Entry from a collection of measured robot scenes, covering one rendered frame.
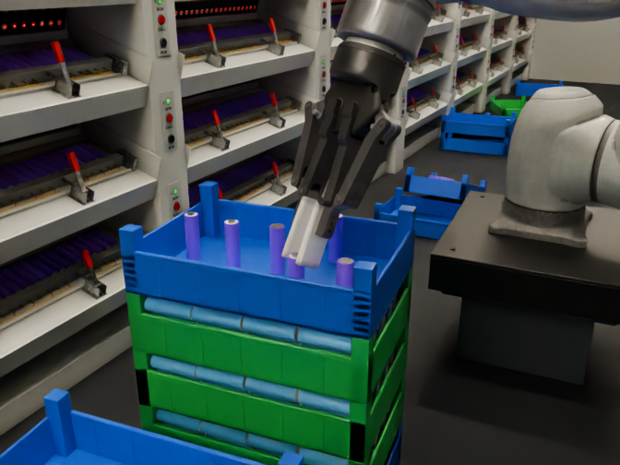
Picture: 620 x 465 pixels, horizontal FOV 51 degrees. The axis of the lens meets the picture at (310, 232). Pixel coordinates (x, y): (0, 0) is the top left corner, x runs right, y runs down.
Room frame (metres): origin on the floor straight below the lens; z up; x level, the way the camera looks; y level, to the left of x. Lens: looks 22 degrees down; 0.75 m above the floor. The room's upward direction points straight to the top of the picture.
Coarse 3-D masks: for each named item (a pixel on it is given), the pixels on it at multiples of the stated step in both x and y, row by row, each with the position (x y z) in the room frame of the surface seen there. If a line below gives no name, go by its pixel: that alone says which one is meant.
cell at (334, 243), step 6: (342, 216) 0.76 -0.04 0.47; (342, 222) 0.76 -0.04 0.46; (336, 228) 0.75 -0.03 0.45; (342, 228) 0.76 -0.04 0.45; (336, 234) 0.75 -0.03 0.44; (342, 234) 0.76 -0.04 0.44; (330, 240) 0.75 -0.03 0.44; (336, 240) 0.75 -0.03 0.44; (342, 240) 0.76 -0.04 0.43; (330, 246) 0.75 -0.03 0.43; (336, 246) 0.75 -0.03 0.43; (342, 246) 0.76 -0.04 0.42; (330, 252) 0.75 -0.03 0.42; (336, 252) 0.75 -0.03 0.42; (330, 258) 0.75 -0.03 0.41; (336, 258) 0.75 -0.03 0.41
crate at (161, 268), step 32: (128, 224) 0.69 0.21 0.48; (256, 224) 0.83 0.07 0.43; (288, 224) 0.82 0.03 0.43; (352, 224) 0.78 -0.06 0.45; (384, 224) 0.77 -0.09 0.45; (128, 256) 0.68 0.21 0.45; (160, 256) 0.66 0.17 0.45; (224, 256) 0.77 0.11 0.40; (256, 256) 0.77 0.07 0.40; (352, 256) 0.77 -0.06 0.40; (384, 256) 0.77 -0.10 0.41; (128, 288) 0.68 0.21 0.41; (160, 288) 0.66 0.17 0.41; (192, 288) 0.65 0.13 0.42; (224, 288) 0.63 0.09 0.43; (256, 288) 0.62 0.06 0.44; (288, 288) 0.60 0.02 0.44; (320, 288) 0.59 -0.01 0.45; (352, 288) 0.58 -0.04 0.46; (384, 288) 0.62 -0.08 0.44; (288, 320) 0.60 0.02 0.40; (320, 320) 0.59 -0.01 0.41; (352, 320) 0.58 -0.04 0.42
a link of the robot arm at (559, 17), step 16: (480, 0) 0.66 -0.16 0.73; (496, 0) 0.64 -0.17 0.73; (512, 0) 0.62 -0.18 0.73; (528, 0) 0.61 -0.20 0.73; (544, 0) 0.60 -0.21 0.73; (560, 0) 0.60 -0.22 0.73; (576, 0) 0.59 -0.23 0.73; (592, 0) 0.58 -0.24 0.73; (608, 0) 0.58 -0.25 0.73; (528, 16) 0.64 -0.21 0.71; (544, 16) 0.62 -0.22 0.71; (560, 16) 0.61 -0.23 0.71; (576, 16) 0.60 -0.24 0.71; (592, 16) 0.60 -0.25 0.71; (608, 16) 0.60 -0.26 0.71
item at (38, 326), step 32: (96, 224) 1.30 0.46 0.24; (32, 256) 1.15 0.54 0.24; (64, 256) 1.18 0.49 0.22; (96, 256) 1.19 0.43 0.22; (0, 288) 1.04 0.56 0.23; (32, 288) 1.05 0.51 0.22; (64, 288) 1.11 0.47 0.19; (96, 288) 1.10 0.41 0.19; (0, 320) 0.98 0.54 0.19; (32, 320) 1.00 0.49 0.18; (64, 320) 1.02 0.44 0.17; (0, 352) 0.91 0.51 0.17; (32, 352) 0.96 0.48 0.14
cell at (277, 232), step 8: (272, 224) 0.72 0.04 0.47; (280, 224) 0.72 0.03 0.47; (272, 232) 0.71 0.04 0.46; (280, 232) 0.71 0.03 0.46; (272, 240) 0.71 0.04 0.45; (280, 240) 0.71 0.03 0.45; (272, 248) 0.71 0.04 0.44; (280, 248) 0.71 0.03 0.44; (272, 256) 0.71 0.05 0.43; (280, 256) 0.71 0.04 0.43; (272, 264) 0.71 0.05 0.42; (280, 264) 0.71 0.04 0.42; (272, 272) 0.71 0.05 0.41; (280, 272) 0.71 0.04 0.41
